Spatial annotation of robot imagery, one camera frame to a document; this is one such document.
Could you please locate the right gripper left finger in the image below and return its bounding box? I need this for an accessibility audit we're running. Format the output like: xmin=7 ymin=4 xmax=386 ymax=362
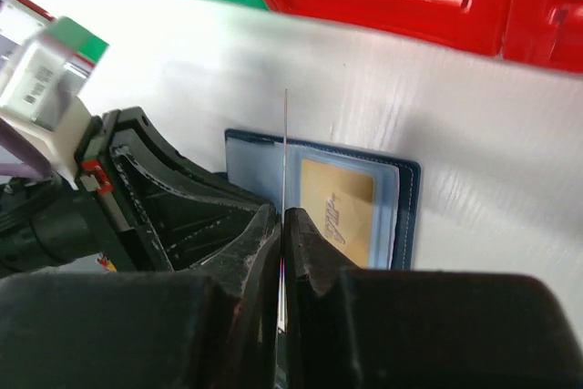
xmin=1 ymin=205 xmax=281 ymax=388

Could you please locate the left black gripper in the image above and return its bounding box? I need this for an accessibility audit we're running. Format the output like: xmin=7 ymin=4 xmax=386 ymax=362
xmin=1 ymin=107 xmax=268 ymax=278

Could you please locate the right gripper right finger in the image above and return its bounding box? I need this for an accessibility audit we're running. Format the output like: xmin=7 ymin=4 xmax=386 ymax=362
xmin=282 ymin=209 xmax=582 ymax=388

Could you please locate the thin card edge-on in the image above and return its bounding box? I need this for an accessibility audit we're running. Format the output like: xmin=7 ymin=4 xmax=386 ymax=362
xmin=278 ymin=88 xmax=288 ymax=333

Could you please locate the blue leather card holder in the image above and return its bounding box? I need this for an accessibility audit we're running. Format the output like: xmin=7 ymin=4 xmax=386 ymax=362
xmin=225 ymin=129 xmax=422 ymax=270

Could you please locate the gold card in holder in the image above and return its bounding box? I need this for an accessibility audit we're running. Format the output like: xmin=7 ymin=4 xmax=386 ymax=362
xmin=301 ymin=159 xmax=374 ymax=267

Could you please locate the right red plastic bin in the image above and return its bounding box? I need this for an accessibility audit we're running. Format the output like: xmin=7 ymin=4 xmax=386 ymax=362
xmin=502 ymin=0 xmax=582 ymax=74

